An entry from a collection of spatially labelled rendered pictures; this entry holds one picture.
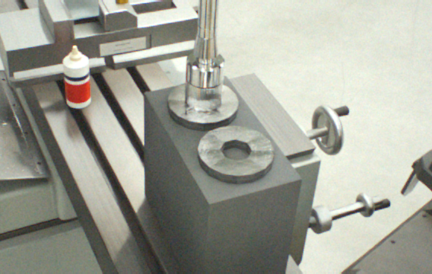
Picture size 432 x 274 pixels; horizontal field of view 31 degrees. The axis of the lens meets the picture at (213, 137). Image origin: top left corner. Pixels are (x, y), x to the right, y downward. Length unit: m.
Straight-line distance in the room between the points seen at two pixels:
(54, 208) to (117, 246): 0.31
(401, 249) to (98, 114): 0.66
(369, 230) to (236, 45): 1.07
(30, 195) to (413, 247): 0.75
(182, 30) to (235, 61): 1.65
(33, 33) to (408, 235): 0.82
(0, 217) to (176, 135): 0.48
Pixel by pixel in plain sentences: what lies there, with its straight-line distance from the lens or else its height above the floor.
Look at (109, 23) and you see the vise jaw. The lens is 1.33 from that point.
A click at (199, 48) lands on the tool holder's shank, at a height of 1.20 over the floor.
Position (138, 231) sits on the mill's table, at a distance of 1.11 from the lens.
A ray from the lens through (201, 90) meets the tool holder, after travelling 0.94.
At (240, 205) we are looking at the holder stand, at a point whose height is 1.09.
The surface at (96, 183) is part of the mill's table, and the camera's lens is 1.15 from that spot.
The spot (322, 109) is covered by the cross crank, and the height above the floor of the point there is 0.67.
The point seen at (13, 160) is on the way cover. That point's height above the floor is 0.86.
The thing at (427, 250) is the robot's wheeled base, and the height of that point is 0.59.
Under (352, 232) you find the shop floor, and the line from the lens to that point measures 2.40.
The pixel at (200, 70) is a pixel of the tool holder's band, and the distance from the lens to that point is 0.92.
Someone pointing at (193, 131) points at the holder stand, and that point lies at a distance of 0.95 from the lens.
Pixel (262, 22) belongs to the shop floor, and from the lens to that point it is 3.29.
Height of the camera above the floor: 1.71
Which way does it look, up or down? 40 degrees down
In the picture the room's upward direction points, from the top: 4 degrees clockwise
